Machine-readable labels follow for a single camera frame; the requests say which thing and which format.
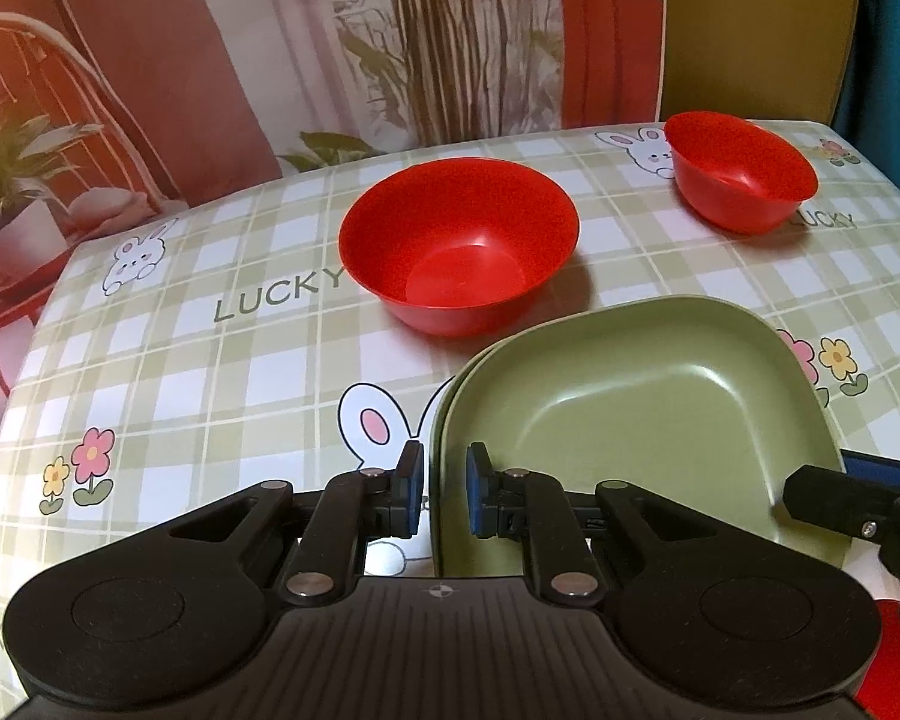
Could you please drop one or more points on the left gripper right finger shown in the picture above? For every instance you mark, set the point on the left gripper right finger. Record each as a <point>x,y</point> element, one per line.
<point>552,526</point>

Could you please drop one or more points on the green square plate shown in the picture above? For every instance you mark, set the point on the green square plate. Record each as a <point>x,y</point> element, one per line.
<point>695,399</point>

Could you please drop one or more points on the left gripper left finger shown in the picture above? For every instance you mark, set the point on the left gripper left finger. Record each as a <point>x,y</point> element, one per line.
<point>333,527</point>

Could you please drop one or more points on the printed room backdrop cloth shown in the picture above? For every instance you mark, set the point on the printed room backdrop cloth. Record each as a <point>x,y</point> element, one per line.
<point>114,113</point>

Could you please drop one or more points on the red bowl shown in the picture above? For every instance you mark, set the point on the red bowl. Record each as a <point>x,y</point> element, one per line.
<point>457,248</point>
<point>735,174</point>

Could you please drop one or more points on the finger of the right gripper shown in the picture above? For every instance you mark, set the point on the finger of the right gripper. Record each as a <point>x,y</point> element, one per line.
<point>862,501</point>

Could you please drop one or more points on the wooden board panel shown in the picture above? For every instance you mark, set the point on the wooden board panel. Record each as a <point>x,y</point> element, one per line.
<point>761,59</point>

